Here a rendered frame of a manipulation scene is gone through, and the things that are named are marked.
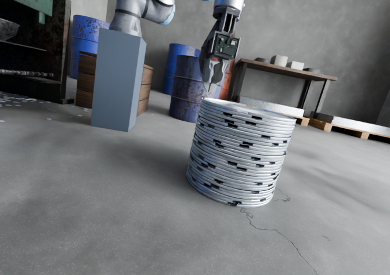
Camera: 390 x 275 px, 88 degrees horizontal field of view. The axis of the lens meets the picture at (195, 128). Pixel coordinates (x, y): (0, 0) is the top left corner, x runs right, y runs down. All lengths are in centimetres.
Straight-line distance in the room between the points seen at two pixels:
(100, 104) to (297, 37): 413
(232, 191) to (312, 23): 445
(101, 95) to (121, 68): 16
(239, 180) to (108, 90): 74
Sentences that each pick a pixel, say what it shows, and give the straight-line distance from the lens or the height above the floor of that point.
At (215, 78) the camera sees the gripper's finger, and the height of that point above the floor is 32.
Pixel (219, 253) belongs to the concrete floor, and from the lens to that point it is 46.
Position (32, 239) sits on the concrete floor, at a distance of 47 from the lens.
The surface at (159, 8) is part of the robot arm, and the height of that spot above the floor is 60.
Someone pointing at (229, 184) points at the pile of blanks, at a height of 6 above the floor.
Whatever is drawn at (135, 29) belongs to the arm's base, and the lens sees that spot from 109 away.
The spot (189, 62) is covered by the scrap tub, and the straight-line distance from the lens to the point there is 156.
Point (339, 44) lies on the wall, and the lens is 500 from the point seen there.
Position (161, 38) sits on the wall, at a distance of 453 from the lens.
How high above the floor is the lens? 30
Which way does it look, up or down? 12 degrees down
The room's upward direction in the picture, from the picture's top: 12 degrees clockwise
